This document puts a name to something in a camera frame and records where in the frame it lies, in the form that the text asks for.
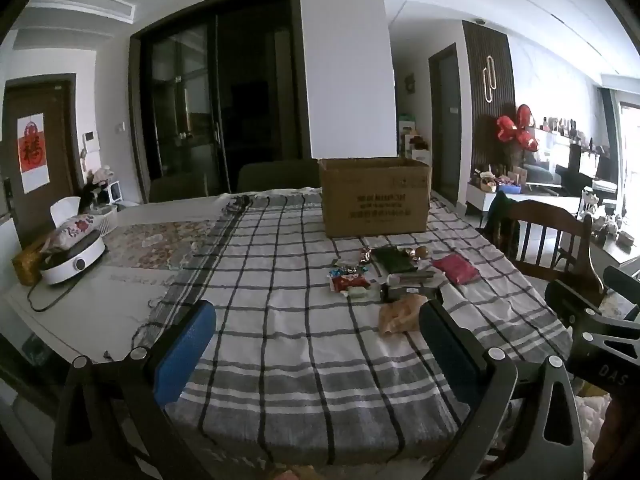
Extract dark jacket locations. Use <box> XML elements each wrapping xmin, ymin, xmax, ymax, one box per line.
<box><xmin>487</xmin><ymin>191</ymin><xmax>523</xmax><ymax>256</ymax></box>

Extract floral fabric pouch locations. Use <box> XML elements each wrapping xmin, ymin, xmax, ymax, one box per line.
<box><xmin>40</xmin><ymin>213</ymin><xmax>101</xmax><ymax>253</ymax></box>

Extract gold loop wall ornament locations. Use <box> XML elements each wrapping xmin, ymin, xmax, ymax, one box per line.
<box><xmin>482</xmin><ymin>56</ymin><xmax>498</xmax><ymax>103</ymax></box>

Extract grey plaid tablecloth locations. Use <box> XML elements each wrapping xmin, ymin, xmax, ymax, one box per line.
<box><xmin>132</xmin><ymin>187</ymin><xmax>573</xmax><ymax>466</ymax></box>

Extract dark sliding glass door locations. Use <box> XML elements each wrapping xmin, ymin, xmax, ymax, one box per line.
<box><xmin>129</xmin><ymin>0</ymin><xmax>313</xmax><ymax>203</ymax></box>

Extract dark interior door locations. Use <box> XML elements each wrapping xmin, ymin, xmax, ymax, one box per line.
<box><xmin>429</xmin><ymin>44</ymin><xmax>463</xmax><ymax>206</ymax></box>

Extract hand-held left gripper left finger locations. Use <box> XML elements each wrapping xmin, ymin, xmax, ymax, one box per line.
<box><xmin>51</xmin><ymin>299</ymin><xmax>217</xmax><ymax>480</ymax></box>

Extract dark slatted wall panel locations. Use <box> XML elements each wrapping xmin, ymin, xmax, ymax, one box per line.
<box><xmin>462</xmin><ymin>20</ymin><xmax>516</xmax><ymax>201</ymax></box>

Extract brown wooden chair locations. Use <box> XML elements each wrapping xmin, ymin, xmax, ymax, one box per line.
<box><xmin>492</xmin><ymin>199</ymin><xmax>608</xmax><ymax>306</ymax></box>

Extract stack of hallway boxes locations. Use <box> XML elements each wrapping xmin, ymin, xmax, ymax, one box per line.
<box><xmin>397</xmin><ymin>120</ymin><xmax>431</xmax><ymax>161</ymax></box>

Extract dark grey snack packet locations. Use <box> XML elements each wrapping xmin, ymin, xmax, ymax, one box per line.
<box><xmin>380</xmin><ymin>282</ymin><xmax>443</xmax><ymax>303</ymax></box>

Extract brown cardboard box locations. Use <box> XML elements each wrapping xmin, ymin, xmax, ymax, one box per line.
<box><xmin>318</xmin><ymin>157</ymin><xmax>432</xmax><ymax>239</ymax></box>

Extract white electric cooker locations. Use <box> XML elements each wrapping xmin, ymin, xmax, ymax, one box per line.
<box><xmin>39</xmin><ymin>235</ymin><xmax>107</xmax><ymax>286</ymax></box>

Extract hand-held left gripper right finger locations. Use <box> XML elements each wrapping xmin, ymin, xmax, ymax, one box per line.
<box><xmin>418</xmin><ymin>298</ymin><xmax>586</xmax><ymax>480</ymax></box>

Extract white intercom panel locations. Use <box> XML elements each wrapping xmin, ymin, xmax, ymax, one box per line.
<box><xmin>82</xmin><ymin>131</ymin><xmax>101</xmax><ymax>171</ymax></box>

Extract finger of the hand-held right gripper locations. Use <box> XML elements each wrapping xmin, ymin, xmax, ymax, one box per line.
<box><xmin>544</xmin><ymin>279</ymin><xmax>640</xmax><ymax>402</ymax></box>
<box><xmin>602</xmin><ymin>265</ymin><xmax>640</xmax><ymax>294</ymax></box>

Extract red paper door poster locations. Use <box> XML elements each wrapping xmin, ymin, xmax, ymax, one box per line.
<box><xmin>17</xmin><ymin>114</ymin><xmax>46</xmax><ymax>193</ymax></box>

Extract green snack packet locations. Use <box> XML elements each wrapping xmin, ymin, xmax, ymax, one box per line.
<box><xmin>372</xmin><ymin>246</ymin><xmax>418</xmax><ymax>275</ymax></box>

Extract white plastic container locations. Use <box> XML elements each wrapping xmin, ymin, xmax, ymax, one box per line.
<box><xmin>50</xmin><ymin>197</ymin><xmax>83</xmax><ymax>231</ymax></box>

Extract white slotted basket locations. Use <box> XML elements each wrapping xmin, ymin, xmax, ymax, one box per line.
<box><xmin>92</xmin><ymin>205</ymin><xmax>121</xmax><ymax>236</ymax></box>

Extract wide green upholstered chair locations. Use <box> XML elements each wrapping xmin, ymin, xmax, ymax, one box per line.
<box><xmin>237</xmin><ymin>159</ymin><xmax>321</xmax><ymax>193</ymax></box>

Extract black power cable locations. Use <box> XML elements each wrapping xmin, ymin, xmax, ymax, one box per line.
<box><xmin>26</xmin><ymin>270</ymin><xmax>91</xmax><ymax>313</ymax></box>

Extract gold box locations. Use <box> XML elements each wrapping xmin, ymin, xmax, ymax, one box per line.
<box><xmin>12</xmin><ymin>240</ymin><xmax>48</xmax><ymax>286</ymax></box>

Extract brown entrance door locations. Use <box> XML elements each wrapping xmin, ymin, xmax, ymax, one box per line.
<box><xmin>0</xmin><ymin>74</ymin><xmax>83</xmax><ymax>246</ymax></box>

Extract narrow green upholstered chair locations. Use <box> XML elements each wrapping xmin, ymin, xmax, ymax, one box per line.
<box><xmin>148</xmin><ymin>172</ymin><xmax>208</xmax><ymax>203</ymax></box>

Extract floral table runner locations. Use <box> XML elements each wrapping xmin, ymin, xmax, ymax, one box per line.
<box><xmin>102</xmin><ymin>217</ymin><xmax>226</xmax><ymax>271</ymax></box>

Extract peach plastic bag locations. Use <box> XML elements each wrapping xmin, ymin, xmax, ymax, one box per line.
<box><xmin>377</xmin><ymin>294</ymin><xmax>431</xmax><ymax>337</ymax></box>

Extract small red white snack packet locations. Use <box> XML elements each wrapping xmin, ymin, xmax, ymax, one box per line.
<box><xmin>329</xmin><ymin>274</ymin><xmax>372</xmax><ymax>293</ymax></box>

